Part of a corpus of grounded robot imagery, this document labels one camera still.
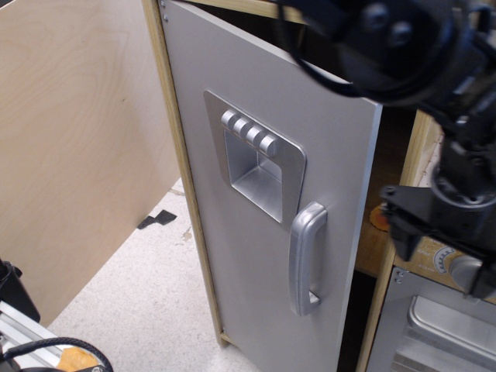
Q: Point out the silver toy fridge door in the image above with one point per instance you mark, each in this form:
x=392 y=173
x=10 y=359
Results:
x=248 y=250

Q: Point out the silver oven door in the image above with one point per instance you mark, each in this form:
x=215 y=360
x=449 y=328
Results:
x=397 y=347

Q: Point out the silver oven door handle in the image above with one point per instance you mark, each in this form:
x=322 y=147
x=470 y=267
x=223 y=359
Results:
x=452 y=328

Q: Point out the silver ice dispenser panel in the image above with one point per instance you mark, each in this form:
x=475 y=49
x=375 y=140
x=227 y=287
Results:
x=261 y=164

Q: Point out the silver fridge door handle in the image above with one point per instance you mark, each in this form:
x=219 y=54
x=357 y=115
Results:
x=304 y=229

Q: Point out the black box at left edge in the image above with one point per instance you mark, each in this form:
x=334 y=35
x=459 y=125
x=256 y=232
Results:
x=14 y=293

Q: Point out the plywood board panel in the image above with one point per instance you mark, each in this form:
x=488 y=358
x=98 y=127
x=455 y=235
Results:
x=86 y=147

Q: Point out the orange round toy in fridge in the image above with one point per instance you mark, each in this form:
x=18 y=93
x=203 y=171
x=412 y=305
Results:
x=378 y=219

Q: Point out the black tape piece on floor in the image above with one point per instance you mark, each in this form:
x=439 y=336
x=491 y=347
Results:
x=163 y=218

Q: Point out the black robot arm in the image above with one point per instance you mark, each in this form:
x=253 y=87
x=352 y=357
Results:
x=434 y=56

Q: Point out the wooden toy kitchen frame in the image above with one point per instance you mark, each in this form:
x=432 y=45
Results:
x=407 y=150

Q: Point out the silver oven knob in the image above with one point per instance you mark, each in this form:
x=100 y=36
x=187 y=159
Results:
x=463 y=270

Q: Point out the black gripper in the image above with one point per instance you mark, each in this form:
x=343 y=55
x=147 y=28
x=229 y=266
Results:
x=465 y=223

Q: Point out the aluminium extrusion rail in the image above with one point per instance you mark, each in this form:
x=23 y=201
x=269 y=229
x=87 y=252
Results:
x=18 y=329

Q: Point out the orange tape patch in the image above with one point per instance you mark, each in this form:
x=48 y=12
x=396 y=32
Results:
x=74 y=359

